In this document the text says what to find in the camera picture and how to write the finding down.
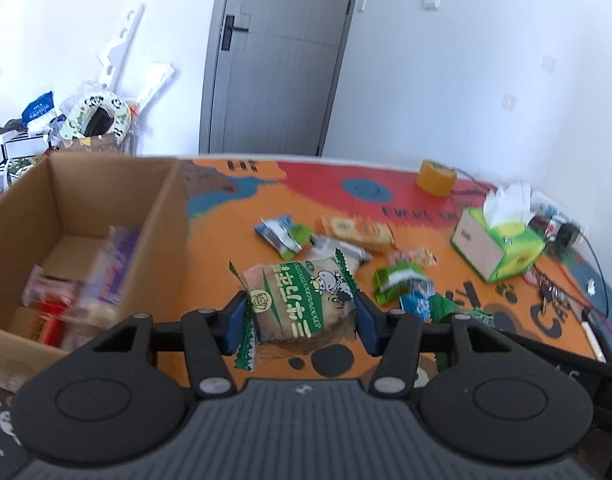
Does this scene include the large purple bread packet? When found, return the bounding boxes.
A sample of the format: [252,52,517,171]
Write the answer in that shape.
[68,225,143,322]

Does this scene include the red cable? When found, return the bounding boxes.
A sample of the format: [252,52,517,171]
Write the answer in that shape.
[580,234,612,358]

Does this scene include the brown cardboard box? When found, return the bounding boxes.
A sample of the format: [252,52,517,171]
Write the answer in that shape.
[0,152,191,393]

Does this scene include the black door handle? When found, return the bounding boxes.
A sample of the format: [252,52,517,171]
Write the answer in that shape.
[219,15,251,52]

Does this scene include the green tissue pack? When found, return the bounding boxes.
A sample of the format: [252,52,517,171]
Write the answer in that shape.
[450,180,546,284]

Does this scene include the green brown snack packet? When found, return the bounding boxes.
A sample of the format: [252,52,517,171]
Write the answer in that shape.
[230,250,361,372]

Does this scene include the black charger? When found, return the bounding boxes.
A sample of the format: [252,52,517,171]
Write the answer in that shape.
[540,212,585,247]

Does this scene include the yellow tape roll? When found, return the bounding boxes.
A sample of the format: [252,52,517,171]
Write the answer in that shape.
[417,159,458,197]

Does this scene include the colourful printed table mat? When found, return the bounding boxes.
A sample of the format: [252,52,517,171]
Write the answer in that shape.
[0,157,612,461]

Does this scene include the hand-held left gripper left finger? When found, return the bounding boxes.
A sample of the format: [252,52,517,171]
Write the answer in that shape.
[88,291,251,398]

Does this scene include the green white snack packet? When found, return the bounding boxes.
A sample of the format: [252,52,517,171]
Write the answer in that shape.
[255,215,315,257]

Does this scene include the clear wafer packet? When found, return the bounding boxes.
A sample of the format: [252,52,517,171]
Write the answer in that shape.
[308,235,375,267]

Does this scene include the grey door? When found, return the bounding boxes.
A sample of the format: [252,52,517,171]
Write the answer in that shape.
[198,0,365,157]

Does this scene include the white power strip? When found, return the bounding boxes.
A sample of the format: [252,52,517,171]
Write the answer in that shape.
[530,192,574,224]

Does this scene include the red packets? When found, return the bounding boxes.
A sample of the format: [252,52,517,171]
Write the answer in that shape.
[22,264,85,309]

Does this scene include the white handled tool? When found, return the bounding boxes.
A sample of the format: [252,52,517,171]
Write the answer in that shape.
[582,320,607,362]

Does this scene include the blue bag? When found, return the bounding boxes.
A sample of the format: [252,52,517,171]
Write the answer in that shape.
[20,91,56,129]

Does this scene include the tall white board with holes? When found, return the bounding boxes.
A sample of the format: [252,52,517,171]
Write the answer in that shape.
[96,2,147,94]

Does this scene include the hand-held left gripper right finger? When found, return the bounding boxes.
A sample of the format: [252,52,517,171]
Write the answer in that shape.
[353,290,511,398]

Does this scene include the key bunch with pink charm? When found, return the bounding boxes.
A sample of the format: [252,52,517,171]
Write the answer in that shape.
[528,265,572,314]

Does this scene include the blue snack packet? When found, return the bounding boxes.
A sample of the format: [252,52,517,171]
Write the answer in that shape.
[400,280,437,322]

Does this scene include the orange cracker packet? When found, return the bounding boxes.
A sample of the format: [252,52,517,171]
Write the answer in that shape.
[316,215,398,254]

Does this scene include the short white board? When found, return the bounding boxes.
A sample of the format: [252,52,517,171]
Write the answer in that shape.
[131,62,176,116]

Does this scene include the panda print ring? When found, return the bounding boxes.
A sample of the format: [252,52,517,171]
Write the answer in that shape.
[61,91,133,142]

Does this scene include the red snack packet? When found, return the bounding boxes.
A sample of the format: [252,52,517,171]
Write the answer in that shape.
[30,300,71,347]

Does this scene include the small yellow snack packet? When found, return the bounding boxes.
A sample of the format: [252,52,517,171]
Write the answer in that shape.
[388,246,438,267]

